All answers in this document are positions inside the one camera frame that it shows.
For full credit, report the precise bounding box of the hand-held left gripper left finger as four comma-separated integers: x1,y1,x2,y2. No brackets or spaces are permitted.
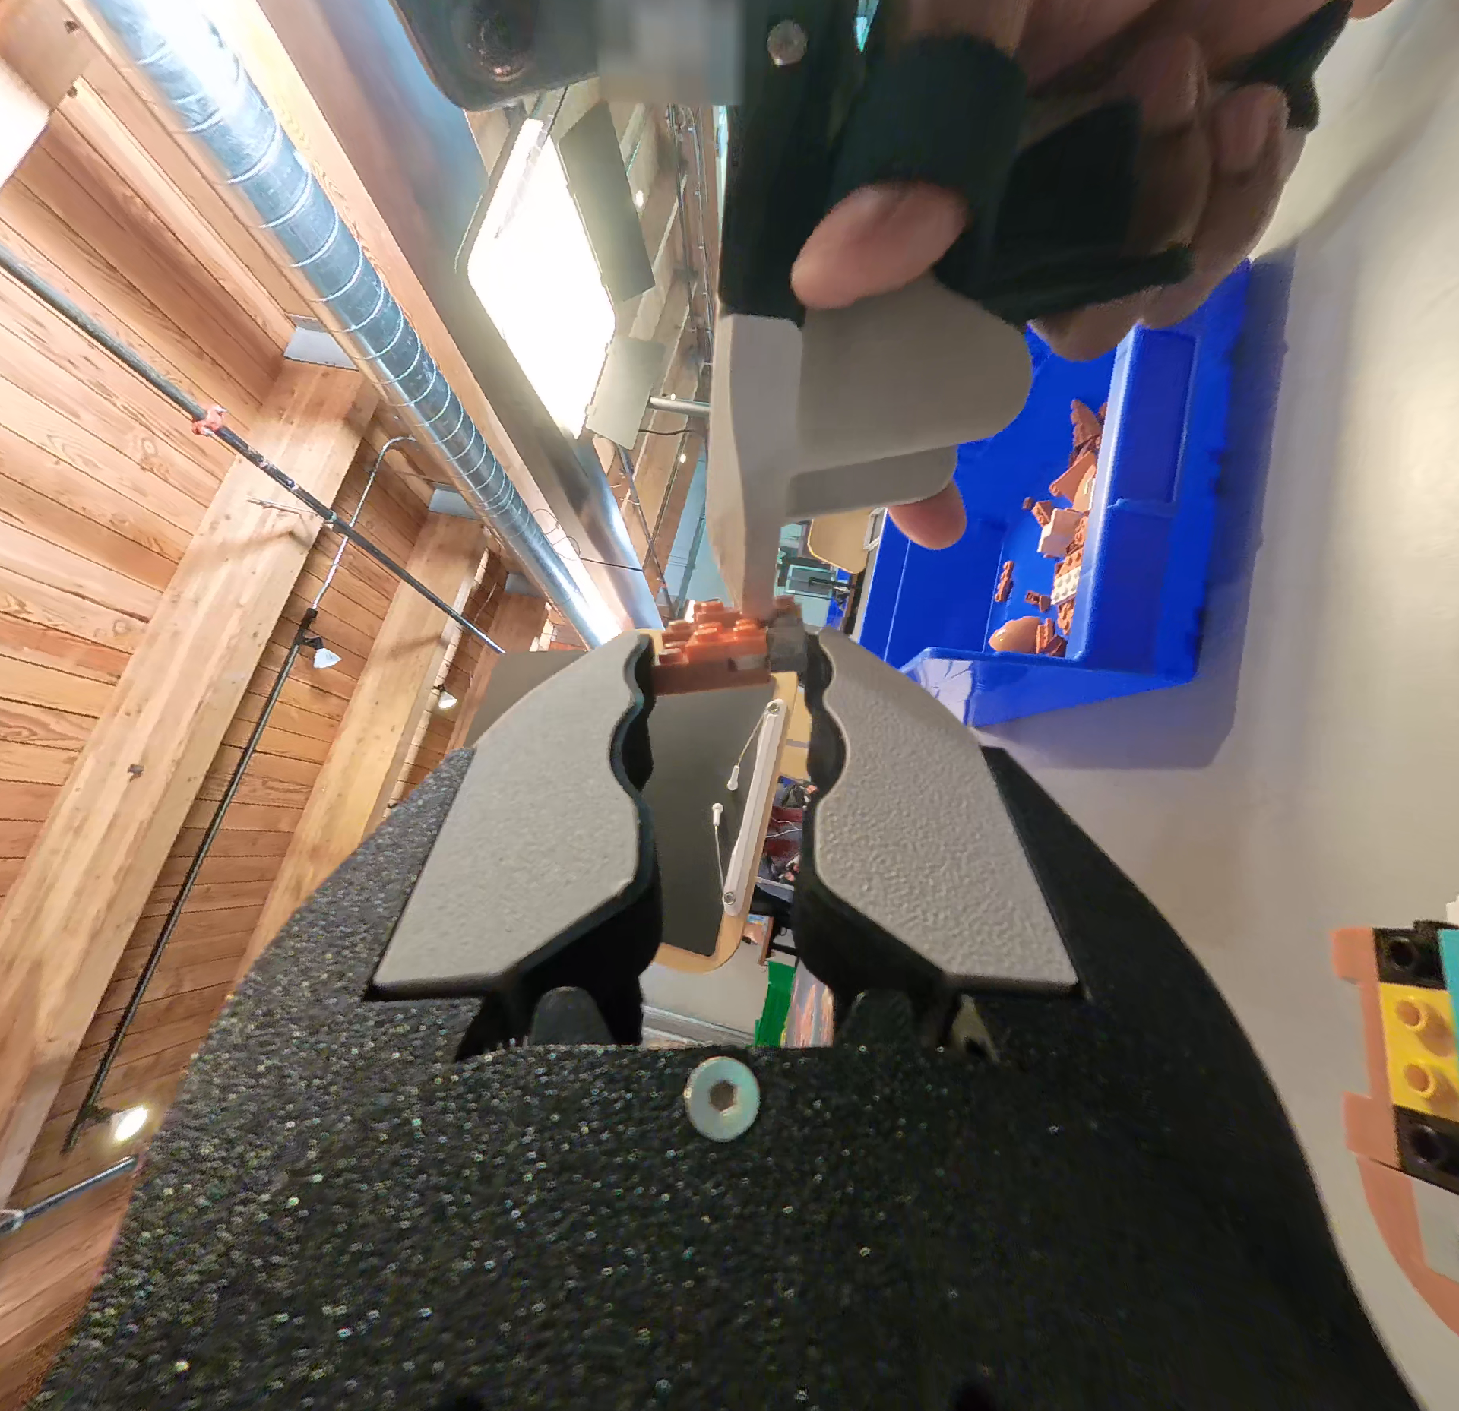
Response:
369,632,663,1052

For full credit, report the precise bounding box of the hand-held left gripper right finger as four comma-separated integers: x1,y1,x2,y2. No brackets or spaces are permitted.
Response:
794,631,1082,1052

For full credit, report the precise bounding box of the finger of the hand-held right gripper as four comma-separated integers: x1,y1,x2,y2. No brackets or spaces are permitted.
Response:
713,296,1034,620

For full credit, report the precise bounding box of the pile of brown toy bricks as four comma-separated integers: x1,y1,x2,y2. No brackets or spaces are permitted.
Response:
985,399,1111,661

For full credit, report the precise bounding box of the blue plastic bin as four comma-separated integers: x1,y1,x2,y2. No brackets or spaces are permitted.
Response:
856,261,1259,735

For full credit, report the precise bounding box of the brown toy brick assembly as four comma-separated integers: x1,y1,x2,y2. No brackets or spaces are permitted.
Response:
648,600,805,699

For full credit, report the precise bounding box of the black chair with wooden rim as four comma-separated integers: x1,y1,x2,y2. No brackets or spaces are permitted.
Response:
648,674,804,972

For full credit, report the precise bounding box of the ceiling light panel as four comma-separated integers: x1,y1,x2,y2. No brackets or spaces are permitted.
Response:
465,122,621,437

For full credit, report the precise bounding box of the colourful toy brick model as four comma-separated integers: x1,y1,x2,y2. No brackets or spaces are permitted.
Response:
1331,911,1459,1326

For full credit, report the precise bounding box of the black wall rod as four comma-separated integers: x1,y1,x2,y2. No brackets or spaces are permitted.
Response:
0,246,507,656

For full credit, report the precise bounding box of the silver ventilation duct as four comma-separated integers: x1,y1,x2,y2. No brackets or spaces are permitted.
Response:
41,0,612,639

